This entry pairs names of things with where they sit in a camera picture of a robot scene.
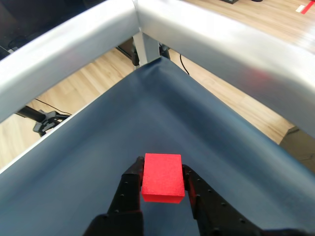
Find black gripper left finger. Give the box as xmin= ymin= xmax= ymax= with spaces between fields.
xmin=83 ymin=156 xmax=146 ymax=236

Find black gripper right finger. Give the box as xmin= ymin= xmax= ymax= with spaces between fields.
xmin=182 ymin=164 xmax=308 ymax=236

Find red cube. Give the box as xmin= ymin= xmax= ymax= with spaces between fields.
xmin=141 ymin=153 xmax=186 ymax=205

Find dark grey table cloth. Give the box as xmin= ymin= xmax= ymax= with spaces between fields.
xmin=0 ymin=58 xmax=315 ymax=236

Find silver table edge strip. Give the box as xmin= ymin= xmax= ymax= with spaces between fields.
xmin=0 ymin=114 xmax=73 ymax=176

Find black stand foot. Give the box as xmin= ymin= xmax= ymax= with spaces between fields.
xmin=16 ymin=105 xmax=72 ymax=136

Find black caster wheel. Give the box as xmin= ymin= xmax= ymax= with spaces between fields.
xmin=158 ymin=43 xmax=171 ymax=60

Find red tape strip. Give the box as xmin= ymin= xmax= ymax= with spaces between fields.
xmin=295 ymin=0 xmax=315 ymax=15

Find thin black floor cable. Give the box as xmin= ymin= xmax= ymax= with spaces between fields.
xmin=34 ymin=97 xmax=72 ymax=116
xmin=179 ymin=53 xmax=190 ymax=75

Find silver aluminium frame post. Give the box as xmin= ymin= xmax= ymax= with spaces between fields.
xmin=132 ymin=31 xmax=161 ymax=67

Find silver aluminium frame rail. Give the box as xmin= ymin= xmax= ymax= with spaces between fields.
xmin=0 ymin=0 xmax=140 ymax=123
xmin=134 ymin=0 xmax=315 ymax=138

